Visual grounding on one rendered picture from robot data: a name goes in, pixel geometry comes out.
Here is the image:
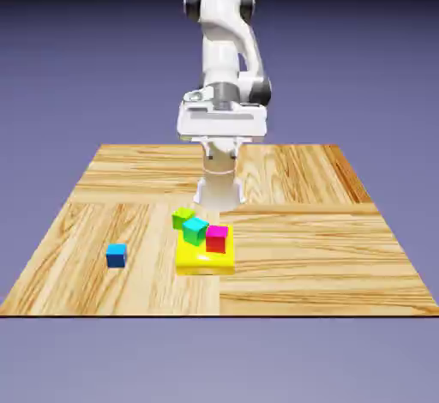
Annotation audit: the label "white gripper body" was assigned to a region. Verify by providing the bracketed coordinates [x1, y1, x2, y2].
[177, 99, 268, 144]

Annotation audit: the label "small cyan cube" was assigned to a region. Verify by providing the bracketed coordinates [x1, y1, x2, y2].
[181, 216, 210, 247]

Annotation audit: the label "small blue cube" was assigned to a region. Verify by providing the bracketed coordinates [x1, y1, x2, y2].
[105, 243, 129, 269]

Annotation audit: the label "small green cube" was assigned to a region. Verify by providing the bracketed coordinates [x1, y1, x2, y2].
[171, 207, 197, 232]

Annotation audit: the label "large yellow box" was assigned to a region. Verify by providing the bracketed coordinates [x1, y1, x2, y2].
[175, 224, 237, 277]

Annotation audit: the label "small red cube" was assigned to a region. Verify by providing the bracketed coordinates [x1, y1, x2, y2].
[205, 225, 230, 255]

